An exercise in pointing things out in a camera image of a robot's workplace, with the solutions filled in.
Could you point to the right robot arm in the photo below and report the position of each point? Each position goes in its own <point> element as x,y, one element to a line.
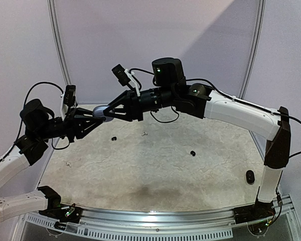
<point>206,101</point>

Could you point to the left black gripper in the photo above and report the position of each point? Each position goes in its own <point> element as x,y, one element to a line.
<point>72,123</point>

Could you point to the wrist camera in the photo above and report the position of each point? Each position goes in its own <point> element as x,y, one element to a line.
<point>68,99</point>
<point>126,78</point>

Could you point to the left aluminium frame post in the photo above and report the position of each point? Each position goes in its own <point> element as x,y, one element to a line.
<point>58,41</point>

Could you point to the black oval charging case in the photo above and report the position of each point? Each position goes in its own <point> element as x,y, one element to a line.
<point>250,177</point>

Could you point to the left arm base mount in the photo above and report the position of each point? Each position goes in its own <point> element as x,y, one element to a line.
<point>64,213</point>

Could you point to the aluminium frame post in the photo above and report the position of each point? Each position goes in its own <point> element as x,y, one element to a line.
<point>58,41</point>
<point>254,46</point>

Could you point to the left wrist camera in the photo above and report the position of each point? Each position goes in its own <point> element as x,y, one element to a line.
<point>68,99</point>

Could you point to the purple earbud charging case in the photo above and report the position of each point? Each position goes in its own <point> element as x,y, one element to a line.
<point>98,111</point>

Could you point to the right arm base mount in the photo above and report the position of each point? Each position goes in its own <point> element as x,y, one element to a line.
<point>257,210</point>

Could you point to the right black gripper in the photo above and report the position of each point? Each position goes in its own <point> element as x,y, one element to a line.
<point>134,105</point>

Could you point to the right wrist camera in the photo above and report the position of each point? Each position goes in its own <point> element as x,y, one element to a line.
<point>126,78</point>

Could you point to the right aluminium frame post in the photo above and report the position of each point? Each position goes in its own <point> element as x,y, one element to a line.
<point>254,46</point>

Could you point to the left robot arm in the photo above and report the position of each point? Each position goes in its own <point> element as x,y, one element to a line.
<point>40,126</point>

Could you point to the aluminium front rail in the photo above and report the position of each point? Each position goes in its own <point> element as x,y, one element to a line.
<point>218,224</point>

